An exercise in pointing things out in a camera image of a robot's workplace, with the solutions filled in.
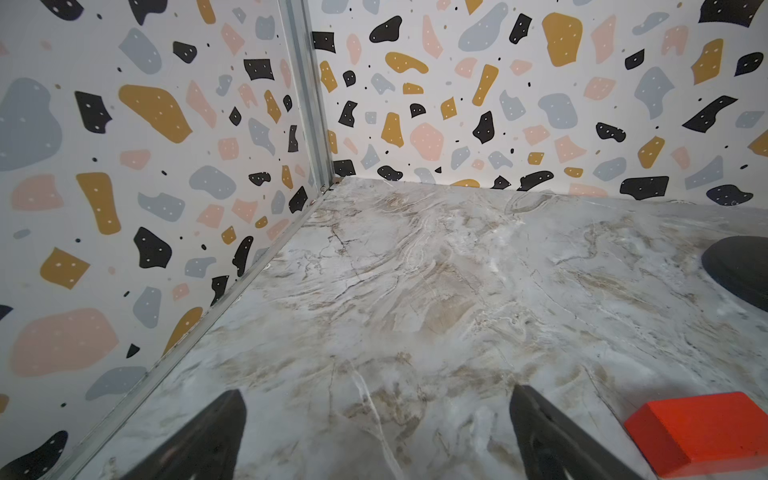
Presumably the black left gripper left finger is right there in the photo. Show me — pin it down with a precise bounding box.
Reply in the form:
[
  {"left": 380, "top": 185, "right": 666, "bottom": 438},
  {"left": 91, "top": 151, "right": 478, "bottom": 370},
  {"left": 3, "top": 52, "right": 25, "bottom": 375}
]
[{"left": 124, "top": 389, "right": 247, "bottom": 480}]

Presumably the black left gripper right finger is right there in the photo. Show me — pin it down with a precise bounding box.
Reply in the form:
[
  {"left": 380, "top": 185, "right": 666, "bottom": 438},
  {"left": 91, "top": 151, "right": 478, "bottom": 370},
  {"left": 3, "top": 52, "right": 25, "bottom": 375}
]
[{"left": 509, "top": 384, "right": 640, "bottom": 480}]

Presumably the red rectangular wood block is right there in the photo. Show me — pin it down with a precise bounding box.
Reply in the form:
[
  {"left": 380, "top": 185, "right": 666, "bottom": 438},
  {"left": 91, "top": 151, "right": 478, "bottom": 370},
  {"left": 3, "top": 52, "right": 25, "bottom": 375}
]
[{"left": 624, "top": 392, "right": 767, "bottom": 479}]

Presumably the black round microphone stand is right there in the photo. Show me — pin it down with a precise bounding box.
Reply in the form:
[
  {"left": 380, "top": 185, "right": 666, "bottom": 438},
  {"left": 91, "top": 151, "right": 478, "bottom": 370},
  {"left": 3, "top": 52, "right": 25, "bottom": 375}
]
[{"left": 701, "top": 236, "right": 768, "bottom": 311}]

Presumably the left corner aluminium post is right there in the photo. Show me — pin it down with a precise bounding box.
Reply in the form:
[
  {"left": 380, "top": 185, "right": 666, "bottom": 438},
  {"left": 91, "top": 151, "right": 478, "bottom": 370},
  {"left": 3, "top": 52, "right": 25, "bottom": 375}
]
[{"left": 278, "top": 0, "right": 334, "bottom": 195}]

